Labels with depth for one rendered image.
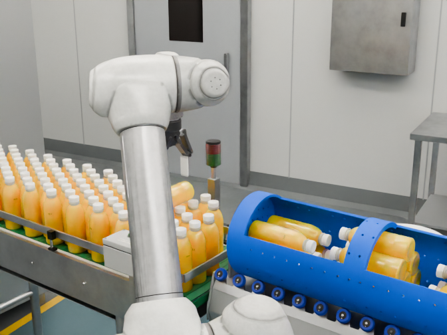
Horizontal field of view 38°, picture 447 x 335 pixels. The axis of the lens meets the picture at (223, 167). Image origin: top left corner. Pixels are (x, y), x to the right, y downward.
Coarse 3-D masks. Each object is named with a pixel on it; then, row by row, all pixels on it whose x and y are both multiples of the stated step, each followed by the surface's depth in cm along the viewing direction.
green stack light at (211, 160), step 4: (208, 156) 264; (212, 156) 263; (216, 156) 263; (220, 156) 265; (208, 160) 264; (212, 160) 264; (216, 160) 264; (220, 160) 265; (208, 164) 265; (212, 164) 264; (216, 164) 264; (220, 164) 266
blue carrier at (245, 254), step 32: (256, 192) 213; (320, 224) 216; (352, 224) 207; (384, 224) 187; (256, 256) 200; (288, 256) 193; (352, 256) 182; (288, 288) 201; (320, 288) 189; (352, 288) 182; (384, 288) 176; (416, 288) 171; (384, 320) 183; (416, 320) 173
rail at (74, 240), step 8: (0, 216) 269; (8, 216) 265; (16, 216) 262; (24, 224) 260; (32, 224) 256; (40, 224) 254; (56, 232) 248; (64, 240) 246; (72, 240) 243; (80, 240) 240; (88, 248) 238; (96, 248) 236
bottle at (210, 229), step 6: (204, 222) 225; (210, 222) 224; (204, 228) 224; (210, 228) 224; (216, 228) 226; (204, 234) 224; (210, 234) 224; (216, 234) 225; (210, 240) 224; (216, 240) 226; (210, 246) 225; (216, 246) 226; (210, 252) 226; (216, 252) 227; (210, 258) 226; (210, 270) 228
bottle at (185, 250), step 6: (186, 234) 215; (180, 240) 213; (186, 240) 214; (180, 246) 212; (186, 246) 213; (180, 252) 212; (186, 252) 213; (180, 258) 213; (186, 258) 214; (180, 264) 214; (186, 264) 214; (180, 270) 214; (186, 270) 215; (186, 282) 216; (192, 282) 219; (186, 288) 217
